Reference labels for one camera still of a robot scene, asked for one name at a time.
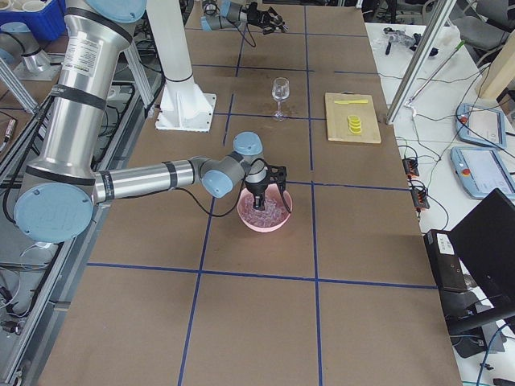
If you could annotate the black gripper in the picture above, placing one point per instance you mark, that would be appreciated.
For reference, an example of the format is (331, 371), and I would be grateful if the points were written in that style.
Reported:
(255, 188)
(257, 14)

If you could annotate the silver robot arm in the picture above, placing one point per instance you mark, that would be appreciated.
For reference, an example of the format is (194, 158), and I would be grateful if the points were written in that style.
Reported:
(230, 14)
(60, 188)

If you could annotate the clear ice cube pile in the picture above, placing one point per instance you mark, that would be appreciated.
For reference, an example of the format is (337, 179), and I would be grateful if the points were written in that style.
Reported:
(275, 212)

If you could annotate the clear wine glass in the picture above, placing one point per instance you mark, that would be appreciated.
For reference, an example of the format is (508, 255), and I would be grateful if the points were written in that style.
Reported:
(280, 92)

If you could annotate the pink ribbed bowl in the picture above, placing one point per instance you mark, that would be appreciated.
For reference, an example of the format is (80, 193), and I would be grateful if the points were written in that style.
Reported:
(272, 190)

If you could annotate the yellow plastic knife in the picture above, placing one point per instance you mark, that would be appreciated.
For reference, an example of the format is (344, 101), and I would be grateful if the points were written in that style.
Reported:
(351, 102)

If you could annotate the bamboo cutting board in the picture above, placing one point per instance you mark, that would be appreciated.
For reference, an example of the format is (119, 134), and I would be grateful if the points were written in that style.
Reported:
(337, 119)

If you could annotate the orange relay board far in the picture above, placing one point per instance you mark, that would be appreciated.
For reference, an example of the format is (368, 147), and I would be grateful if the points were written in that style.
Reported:
(410, 166)

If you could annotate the orange relay board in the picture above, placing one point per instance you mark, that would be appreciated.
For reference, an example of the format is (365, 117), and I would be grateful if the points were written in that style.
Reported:
(410, 166)
(419, 197)

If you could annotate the orange relay board near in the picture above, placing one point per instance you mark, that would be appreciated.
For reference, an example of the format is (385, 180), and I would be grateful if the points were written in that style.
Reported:
(419, 197)

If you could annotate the black box with label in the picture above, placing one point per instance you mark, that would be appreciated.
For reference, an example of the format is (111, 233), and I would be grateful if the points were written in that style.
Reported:
(445, 265)

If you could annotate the teach pendant far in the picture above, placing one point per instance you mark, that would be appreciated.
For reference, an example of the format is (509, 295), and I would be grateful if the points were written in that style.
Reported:
(481, 126)

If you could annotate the teach pendant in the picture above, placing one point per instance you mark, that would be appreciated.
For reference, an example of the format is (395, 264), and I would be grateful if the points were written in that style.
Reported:
(481, 170)
(481, 126)

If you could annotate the teach pendant near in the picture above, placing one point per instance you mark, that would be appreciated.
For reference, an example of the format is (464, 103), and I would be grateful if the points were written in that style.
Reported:
(481, 170)

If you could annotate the blue plastic crate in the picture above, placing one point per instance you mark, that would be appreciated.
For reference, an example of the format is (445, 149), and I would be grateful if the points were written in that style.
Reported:
(46, 24)

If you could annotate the black laptop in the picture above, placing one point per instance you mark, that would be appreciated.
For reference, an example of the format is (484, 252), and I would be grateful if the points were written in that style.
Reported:
(484, 242)

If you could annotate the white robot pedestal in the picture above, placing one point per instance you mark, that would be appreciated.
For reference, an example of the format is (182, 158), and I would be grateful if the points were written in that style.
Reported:
(183, 105)

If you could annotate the aluminium profile post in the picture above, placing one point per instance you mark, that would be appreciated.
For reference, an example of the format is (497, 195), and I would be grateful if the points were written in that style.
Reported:
(439, 17)

